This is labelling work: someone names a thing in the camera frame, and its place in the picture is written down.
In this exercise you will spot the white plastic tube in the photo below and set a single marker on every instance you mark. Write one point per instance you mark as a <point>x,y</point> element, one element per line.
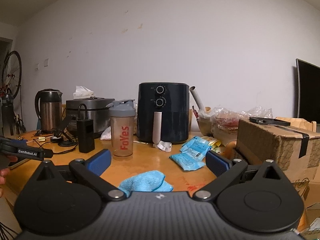
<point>197,98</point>

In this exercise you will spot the orange fruit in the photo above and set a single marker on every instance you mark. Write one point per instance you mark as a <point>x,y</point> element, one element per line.
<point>231,148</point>

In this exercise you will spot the black flat television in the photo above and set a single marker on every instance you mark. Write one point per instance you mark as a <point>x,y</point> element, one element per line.
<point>308,92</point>

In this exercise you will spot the grey rice cooker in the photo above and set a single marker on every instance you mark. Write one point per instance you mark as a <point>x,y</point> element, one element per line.
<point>96,112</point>

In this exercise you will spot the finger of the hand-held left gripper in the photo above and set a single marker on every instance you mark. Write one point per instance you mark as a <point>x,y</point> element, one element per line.
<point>45,154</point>

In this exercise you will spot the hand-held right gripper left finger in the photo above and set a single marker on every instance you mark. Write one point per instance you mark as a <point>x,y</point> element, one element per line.
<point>100,161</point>

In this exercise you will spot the steel electric kettle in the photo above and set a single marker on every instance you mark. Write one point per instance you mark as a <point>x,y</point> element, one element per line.
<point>50,110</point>

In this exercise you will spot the person's left hand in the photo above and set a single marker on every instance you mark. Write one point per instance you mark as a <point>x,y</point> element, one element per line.
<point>5,173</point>

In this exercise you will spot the yellow sachets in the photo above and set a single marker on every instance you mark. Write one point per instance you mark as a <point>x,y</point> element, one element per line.
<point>215,143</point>

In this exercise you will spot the bicycle wheel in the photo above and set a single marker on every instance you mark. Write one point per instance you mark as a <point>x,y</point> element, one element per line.
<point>11,72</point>

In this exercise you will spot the black air fryer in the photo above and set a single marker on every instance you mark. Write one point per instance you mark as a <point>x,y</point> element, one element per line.
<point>162,112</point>

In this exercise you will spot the large cardboard box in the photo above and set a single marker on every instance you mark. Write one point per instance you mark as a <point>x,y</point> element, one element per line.
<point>270,140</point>

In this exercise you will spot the blue microfiber cloth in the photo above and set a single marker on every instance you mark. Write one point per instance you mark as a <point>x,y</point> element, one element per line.
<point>146,181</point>

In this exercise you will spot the black phone stand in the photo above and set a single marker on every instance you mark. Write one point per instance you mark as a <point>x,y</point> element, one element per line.
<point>63,132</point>

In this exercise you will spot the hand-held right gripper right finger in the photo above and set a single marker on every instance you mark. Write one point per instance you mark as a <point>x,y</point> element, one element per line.
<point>217,163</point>

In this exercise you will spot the white tissue pack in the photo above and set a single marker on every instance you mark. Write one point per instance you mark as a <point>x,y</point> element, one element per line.
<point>82,92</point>

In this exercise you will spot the black plastic frame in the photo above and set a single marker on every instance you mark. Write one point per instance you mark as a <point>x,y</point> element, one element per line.
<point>270,121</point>

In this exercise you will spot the clear plastic bag of food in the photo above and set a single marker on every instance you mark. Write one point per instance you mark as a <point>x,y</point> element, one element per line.
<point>230,118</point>

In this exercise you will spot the beige bowl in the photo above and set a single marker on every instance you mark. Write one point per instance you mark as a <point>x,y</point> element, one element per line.
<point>203,127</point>

